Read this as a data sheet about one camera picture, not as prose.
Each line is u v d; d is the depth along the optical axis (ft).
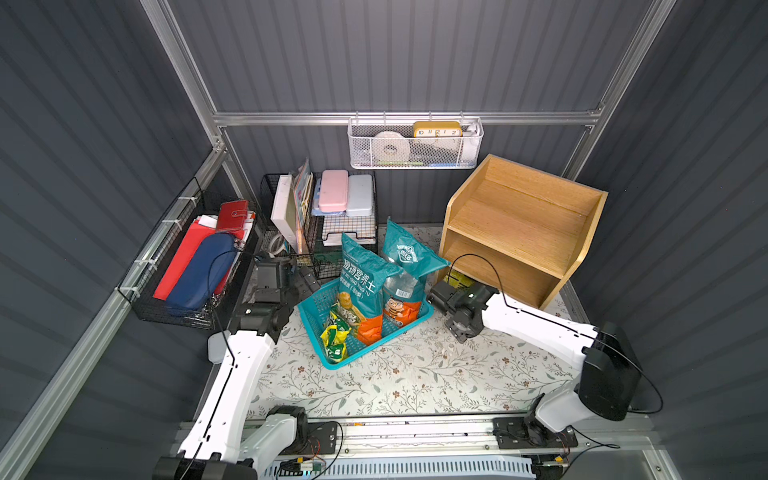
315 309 2.86
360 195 3.21
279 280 1.86
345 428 3.17
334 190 3.19
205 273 2.25
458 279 3.24
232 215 2.59
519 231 2.49
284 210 2.97
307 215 3.03
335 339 2.66
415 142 2.95
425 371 2.77
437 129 2.85
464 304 1.95
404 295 2.70
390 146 2.81
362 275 2.59
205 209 2.72
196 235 2.49
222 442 1.25
